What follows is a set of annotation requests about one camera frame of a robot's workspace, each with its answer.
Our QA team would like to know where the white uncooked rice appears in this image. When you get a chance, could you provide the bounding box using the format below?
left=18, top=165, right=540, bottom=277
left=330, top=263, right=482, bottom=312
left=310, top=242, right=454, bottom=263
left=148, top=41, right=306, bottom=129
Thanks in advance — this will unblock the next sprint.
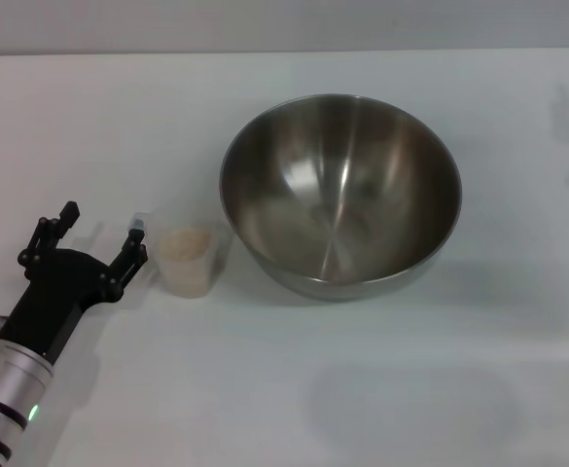
left=160, top=229, right=212, bottom=259

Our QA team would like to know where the transparent plastic measuring cup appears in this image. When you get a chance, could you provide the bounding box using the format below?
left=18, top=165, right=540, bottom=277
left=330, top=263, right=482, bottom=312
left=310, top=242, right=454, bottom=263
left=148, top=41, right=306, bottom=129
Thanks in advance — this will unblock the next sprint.
left=130, top=209, right=232, bottom=299

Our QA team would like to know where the stainless steel mixing bowl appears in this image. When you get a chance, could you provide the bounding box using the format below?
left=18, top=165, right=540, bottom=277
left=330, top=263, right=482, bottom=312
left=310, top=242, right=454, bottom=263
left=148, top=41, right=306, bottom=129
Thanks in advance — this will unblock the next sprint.
left=219, top=93, right=464, bottom=302

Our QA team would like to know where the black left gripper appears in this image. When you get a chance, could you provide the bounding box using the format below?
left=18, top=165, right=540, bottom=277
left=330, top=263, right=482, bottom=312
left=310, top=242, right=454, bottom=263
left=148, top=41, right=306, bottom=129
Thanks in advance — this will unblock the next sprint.
left=0, top=199, right=148, bottom=359

